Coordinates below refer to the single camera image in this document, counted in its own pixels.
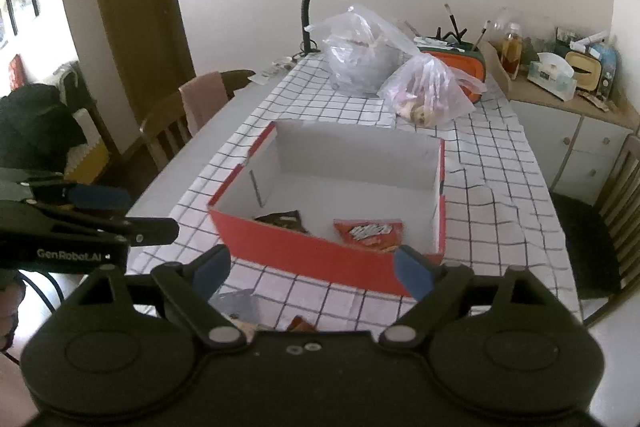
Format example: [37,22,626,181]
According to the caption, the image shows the black bag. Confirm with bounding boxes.
[0,84,88,172]

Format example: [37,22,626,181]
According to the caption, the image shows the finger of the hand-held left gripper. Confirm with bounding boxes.
[22,177,130,211]
[45,204,180,248]

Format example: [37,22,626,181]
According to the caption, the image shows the orange snack packet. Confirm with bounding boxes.
[285,314,318,333]

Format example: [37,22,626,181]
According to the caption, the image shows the black brush holder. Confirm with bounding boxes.
[434,4,473,52]

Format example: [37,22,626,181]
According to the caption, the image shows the pale green tissue box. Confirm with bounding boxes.
[527,53,578,100]

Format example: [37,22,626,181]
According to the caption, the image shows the white wooden cabinet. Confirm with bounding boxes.
[480,42,640,208]

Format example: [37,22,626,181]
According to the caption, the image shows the yellow framed box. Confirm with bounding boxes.
[565,51,603,90]

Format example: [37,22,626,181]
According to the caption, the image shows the small white packets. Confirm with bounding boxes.
[250,57,296,85]

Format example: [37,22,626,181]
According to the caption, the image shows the red snack packet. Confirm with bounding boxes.
[332,218,405,253]

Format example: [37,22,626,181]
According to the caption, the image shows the grey snack packet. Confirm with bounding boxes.
[210,289,261,323]

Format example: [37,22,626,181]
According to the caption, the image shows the amber glass jar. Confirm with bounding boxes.
[499,24,523,75]

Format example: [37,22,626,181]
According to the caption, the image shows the red cardboard box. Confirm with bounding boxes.
[207,119,447,298]

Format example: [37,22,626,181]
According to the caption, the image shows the wooden chair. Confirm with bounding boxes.
[547,134,640,328]
[140,69,256,172]

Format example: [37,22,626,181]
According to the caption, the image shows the blue packaged item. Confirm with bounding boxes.
[597,44,621,100]

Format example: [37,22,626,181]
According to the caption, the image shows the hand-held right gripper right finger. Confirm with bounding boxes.
[380,245,556,350]

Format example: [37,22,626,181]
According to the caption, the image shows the small clear plastic bag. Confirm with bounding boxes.
[377,54,488,128]

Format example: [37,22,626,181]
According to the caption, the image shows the orange storage case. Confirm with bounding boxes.
[417,49,488,100]

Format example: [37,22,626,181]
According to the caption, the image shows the white checked tablecloth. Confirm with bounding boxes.
[125,52,583,333]

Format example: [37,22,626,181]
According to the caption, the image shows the large clear plastic bag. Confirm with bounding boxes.
[305,4,421,96]

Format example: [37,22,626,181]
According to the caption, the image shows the dark snack packet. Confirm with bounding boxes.
[254,209,312,235]

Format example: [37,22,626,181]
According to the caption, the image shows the clear glass dome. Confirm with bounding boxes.
[492,7,525,38]

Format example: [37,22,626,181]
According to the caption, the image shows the pink cloth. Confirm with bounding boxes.
[179,72,231,135]

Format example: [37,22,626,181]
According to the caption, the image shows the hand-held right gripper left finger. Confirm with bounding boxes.
[62,245,248,350]

